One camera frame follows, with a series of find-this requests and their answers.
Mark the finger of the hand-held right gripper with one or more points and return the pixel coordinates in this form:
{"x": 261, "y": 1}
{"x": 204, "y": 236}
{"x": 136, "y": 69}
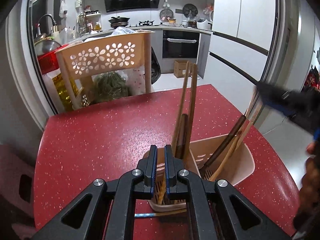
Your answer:
{"x": 275, "y": 97}

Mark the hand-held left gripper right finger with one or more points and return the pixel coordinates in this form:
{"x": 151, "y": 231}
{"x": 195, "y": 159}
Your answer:
{"x": 168, "y": 170}

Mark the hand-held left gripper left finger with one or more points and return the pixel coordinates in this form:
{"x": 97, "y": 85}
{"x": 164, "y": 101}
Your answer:
{"x": 153, "y": 170}

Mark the light wooden spatula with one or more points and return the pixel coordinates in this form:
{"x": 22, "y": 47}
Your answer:
{"x": 225, "y": 160}

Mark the beige plastic utensil holder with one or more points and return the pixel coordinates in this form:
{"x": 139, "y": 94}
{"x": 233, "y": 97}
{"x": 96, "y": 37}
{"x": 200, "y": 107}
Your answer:
{"x": 246, "y": 165}

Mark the long wooden chopstick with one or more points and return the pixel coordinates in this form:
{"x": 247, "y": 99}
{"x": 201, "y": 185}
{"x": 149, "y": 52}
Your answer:
{"x": 182, "y": 97}
{"x": 193, "y": 92}

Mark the person's right forearm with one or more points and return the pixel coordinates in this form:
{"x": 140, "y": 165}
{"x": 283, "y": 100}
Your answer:
{"x": 308, "y": 192}

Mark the person's right hand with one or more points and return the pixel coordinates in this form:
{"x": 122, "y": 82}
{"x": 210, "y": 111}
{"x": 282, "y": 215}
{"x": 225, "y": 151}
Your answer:
{"x": 314, "y": 148}

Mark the red and black clutter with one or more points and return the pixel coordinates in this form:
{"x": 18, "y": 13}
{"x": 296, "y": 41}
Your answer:
{"x": 312, "y": 78}

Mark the blue-tipped wooden chopstick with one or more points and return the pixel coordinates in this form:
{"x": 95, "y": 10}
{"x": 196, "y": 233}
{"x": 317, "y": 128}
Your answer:
{"x": 145, "y": 215}

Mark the white refrigerator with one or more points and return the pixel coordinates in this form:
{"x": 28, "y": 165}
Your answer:
{"x": 240, "y": 30}

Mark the white red-printed plastic bag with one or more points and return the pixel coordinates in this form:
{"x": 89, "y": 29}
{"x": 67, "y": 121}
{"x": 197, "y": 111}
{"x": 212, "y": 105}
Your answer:
{"x": 136, "y": 81}

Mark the bag of green vegetables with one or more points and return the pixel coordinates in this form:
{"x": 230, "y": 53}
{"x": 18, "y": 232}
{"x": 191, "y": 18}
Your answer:
{"x": 110, "y": 87}

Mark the cardboard box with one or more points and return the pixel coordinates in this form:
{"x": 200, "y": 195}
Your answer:
{"x": 181, "y": 68}

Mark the white rice cooker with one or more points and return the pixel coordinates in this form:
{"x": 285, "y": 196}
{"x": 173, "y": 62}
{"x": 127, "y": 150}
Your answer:
{"x": 204, "y": 24}

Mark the black plastic bag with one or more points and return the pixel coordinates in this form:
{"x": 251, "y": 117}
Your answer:
{"x": 156, "y": 67}

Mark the black built-in oven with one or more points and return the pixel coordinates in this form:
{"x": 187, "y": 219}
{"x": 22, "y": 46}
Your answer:
{"x": 181, "y": 45}

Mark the yellow cooking oil bottle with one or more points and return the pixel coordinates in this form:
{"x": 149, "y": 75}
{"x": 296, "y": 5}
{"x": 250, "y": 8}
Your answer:
{"x": 62, "y": 92}

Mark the round hanging rack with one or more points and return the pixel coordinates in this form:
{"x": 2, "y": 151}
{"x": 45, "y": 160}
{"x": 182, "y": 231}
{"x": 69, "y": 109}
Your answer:
{"x": 165, "y": 14}
{"x": 190, "y": 9}

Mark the beige flower-pattern storage cart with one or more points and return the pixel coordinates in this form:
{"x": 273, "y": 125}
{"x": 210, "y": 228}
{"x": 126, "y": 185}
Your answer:
{"x": 100, "y": 55}

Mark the pink plastic stool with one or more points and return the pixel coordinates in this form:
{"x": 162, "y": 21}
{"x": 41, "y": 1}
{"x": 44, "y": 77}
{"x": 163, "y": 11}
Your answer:
{"x": 15, "y": 180}

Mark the clear plastic bag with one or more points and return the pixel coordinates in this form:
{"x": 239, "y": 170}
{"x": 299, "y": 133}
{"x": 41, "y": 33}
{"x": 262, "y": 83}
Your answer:
{"x": 123, "y": 30}

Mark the gas stove burner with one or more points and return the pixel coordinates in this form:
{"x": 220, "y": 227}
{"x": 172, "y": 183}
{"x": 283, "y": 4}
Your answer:
{"x": 146, "y": 23}

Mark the red plastic basket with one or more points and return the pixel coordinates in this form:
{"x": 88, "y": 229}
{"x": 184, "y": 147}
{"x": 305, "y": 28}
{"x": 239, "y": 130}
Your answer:
{"x": 51, "y": 61}

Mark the black wok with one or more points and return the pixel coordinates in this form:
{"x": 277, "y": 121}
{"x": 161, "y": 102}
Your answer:
{"x": 118, "y": 21}

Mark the spice rack with jars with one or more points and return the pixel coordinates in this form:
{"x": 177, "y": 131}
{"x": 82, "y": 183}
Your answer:
{"x": 88, "y": 22}

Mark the steel bowl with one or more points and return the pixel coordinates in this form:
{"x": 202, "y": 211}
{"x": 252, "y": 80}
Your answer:
{"x": 47, "y": 47}

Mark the white hanging plastic bag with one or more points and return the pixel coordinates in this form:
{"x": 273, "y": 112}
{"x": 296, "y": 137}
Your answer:
{"x": 63, "y": 9}

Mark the kitchen faucet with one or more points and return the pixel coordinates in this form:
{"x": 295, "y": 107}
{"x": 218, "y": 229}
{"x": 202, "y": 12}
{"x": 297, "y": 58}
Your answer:
{"x": 46, "y": 20}

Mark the sliding door frame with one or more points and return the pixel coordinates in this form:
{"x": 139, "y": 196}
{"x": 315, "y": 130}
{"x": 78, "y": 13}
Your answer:
{"x": 30, "y": 80}
{"x": 282, "y": 42}

